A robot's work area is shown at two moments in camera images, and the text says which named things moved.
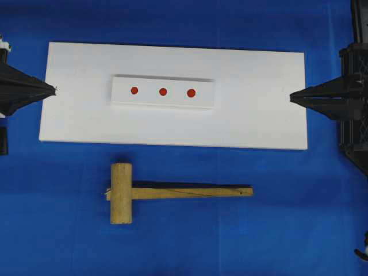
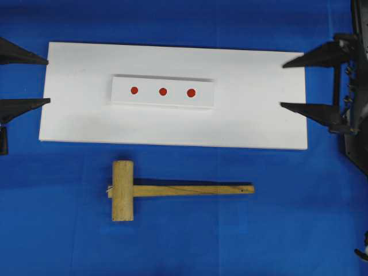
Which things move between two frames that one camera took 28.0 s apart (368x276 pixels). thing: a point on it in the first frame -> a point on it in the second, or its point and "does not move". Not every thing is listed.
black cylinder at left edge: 4,141 does not move
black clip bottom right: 363,252 does not move
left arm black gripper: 29,89 -> 11,53
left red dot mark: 134,90 does not move
